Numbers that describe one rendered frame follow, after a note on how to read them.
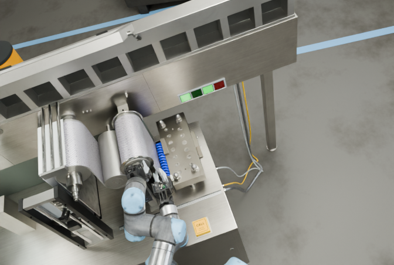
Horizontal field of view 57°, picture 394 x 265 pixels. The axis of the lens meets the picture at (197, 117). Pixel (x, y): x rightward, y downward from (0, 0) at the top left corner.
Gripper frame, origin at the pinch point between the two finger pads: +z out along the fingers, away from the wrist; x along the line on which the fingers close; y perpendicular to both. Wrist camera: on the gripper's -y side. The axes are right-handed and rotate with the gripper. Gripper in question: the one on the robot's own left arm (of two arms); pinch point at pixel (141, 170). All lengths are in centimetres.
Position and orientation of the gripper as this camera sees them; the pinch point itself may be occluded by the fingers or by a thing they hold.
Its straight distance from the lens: 159.3
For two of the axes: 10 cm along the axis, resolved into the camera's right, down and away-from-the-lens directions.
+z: -0.8, -2.2, 9.7
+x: -9.4, 3.4, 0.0
